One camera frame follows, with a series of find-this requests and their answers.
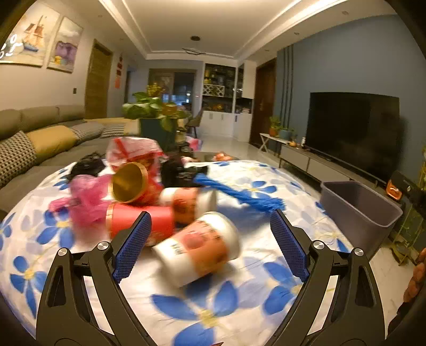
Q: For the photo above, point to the orange figurine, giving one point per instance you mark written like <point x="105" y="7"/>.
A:
<point x="224" y="156"/>

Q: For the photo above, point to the red wall decorations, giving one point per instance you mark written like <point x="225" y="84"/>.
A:
<point x="118" y="71"/>

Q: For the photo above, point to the purple abstract painting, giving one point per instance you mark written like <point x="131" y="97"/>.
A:
<point x="65" y="45"/>

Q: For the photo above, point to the orange pumpkin toy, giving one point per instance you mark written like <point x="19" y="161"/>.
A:
<point x="394" y="191"/>

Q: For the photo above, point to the dark brown door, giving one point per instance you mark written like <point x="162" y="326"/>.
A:
<point x="263" y="103"/>

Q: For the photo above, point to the grey checked cushion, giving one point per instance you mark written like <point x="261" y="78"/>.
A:
<point x="88" y="130"/>

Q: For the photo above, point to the plant in blue pot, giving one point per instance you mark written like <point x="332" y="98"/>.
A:
<point x="285" y="134"/>

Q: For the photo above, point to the black white patterned cushion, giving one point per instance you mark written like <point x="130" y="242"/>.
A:
<point x="15" y="159"/>

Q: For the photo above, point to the grey plastic bin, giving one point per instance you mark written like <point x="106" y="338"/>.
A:
<point x="359" y="213"/>

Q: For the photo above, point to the blue knitted cloth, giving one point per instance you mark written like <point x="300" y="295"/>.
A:
<point x="239" y="196"/>

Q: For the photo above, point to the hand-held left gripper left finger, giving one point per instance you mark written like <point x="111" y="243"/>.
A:
<point x="133" y="246"/>

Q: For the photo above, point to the pink plastic bag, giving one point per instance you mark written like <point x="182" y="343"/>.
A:
<point x="88" y="198"/>

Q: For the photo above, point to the pink gift bag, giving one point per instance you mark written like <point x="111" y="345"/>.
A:
<point x="194" y="143"/>

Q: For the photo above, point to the white display cabinet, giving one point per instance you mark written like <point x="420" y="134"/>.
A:
<point x="226" y="123"/>

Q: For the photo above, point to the person's right hand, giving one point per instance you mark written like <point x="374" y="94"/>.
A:
<point x="417" y="276"/>

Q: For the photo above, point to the blue floral tablecloth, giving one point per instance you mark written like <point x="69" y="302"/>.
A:
<point x="233" y="299"/>

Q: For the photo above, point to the grey sofa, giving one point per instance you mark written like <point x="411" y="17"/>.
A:
<point x="50" y="166"/>

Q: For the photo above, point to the sailing ship painting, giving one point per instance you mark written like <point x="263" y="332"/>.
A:
<point x="31" y="33"/>

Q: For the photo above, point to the white folding side table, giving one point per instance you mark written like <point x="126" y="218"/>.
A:
<point x="266" y="138"/>

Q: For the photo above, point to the red gold-lined canister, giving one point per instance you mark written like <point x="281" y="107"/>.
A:
<point x="129" y="183"/>

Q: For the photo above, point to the yellow cushion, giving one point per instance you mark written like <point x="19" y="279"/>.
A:
<point x="51" y="139"/>

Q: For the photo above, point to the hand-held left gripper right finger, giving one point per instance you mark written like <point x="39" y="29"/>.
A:
<point x="289" y="246"/>

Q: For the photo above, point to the red white plastic bag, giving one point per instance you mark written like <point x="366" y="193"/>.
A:
<point x="133" y="149"/>

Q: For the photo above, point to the dark green planter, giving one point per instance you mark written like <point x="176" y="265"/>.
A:
<point x="153" y="129"/>

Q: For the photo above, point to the red canister gold rim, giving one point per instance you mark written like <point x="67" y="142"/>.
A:
<point x="123" y="221"/>

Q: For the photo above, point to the large leafy plant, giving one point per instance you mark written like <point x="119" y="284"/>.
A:
<point x="146" y="108"/>

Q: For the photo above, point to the dining chair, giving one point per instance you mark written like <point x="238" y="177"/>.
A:
<point x="194" y="123"/>

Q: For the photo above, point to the striped cushion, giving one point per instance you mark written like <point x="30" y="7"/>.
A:
<point x="113" y="130"/>

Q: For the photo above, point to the glass jar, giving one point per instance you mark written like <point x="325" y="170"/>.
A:
<point x="180" y="136"/>

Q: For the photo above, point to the plant in orange pot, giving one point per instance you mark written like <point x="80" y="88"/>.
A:
<point x="274" y="126"/>

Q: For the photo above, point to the black cloth bundle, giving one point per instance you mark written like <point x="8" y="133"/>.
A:
<point x="86" y="164"/>

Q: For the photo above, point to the glass balcony door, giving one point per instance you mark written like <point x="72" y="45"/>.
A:
<point x="179" y="86"/>

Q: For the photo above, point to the wooden door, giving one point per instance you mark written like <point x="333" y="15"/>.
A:
<point x="98" y="80"/>

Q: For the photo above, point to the yellow flower bouquet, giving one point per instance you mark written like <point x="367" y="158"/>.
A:
<point x="154" y="89"/>

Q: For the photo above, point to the grey television cabinet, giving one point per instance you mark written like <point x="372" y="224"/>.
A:
<point x="299" y="159"/>

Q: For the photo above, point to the flat screen television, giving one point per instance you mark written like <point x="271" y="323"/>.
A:
<point x="352" y="133"/>

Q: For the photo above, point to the white orange paper cup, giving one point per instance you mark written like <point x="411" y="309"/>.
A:
<point x="199" y="246"/>
<point x="189" y="204"/>

